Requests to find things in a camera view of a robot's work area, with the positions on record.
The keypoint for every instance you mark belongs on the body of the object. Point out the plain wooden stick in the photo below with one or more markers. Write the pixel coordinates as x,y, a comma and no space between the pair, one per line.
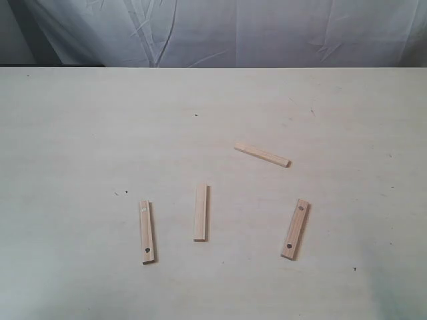
201,217

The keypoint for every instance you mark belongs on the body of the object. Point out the wooden stick with holes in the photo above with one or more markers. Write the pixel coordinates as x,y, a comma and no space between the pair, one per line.
296,230
147,233

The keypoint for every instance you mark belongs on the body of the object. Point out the short wooden crossbar stick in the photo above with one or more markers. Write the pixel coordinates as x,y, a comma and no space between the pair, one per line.
260,154

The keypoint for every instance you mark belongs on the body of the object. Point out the white backdrop cloth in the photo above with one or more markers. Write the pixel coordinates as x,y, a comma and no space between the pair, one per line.
214,33

